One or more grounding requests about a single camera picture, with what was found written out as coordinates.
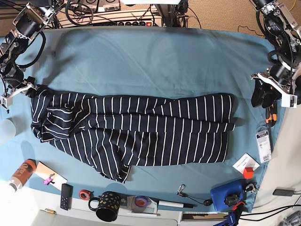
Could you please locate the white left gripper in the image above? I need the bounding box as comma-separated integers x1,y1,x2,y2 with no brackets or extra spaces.
251,67,297,108

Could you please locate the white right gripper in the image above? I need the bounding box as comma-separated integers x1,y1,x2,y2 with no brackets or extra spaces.
0,76,40,110

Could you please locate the navy white striped t-shirt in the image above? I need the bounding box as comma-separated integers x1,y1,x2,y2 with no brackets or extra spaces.
31,87,235,183

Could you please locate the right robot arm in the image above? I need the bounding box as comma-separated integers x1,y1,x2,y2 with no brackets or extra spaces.
0,0,64,110

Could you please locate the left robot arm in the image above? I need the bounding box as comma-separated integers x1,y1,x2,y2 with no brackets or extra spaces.
251,0,301,108

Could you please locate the orange black utility knife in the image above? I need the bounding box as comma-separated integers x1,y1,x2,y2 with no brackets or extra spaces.
266,102,277,128

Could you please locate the clear plastic bit case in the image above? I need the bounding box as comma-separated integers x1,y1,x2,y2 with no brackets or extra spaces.
255,126,272,163

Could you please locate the translucent white cup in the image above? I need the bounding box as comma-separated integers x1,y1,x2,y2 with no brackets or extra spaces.
0,119,16,145

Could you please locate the white paper card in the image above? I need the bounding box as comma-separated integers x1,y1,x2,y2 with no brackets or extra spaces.
232,153,260,174

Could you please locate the small orange cube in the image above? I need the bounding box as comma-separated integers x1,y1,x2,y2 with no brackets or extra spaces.
243,167,254,179

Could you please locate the orange brown bottle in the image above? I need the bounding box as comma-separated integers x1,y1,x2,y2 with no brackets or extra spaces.
8,159,37,192

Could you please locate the black power adapter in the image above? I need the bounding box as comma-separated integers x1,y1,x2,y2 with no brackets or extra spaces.
273,187,295,197

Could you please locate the blue plastic box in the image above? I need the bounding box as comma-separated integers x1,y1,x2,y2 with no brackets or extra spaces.
210,180,244,211

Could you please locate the black remote control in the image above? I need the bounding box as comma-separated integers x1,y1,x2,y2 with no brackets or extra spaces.
60,184,73,210

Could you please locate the black knob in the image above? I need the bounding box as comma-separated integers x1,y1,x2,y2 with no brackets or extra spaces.
224,194,239,207

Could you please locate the red tape roll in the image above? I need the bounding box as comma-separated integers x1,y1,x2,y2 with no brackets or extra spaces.
79,189,91,201

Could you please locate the teal table cloth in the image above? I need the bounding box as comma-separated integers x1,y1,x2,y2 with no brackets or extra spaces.
0,26,273,202

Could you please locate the blue black bar clamp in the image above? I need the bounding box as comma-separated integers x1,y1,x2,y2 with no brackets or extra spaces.
214,201,245,226

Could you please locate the black power strip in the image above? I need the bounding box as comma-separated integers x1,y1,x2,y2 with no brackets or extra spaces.
93,21,158,26

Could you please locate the white black marker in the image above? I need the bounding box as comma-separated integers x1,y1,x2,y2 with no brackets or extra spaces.
158,200,196,209

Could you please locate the black mug yellow pattern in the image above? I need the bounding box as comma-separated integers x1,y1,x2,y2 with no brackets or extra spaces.
88,191,121,222

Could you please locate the purple tape roll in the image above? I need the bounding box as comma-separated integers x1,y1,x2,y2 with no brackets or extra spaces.
135,195,148,208

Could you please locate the carabiner with black lanyard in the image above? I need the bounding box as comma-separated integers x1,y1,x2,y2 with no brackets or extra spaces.
177,183,213,207

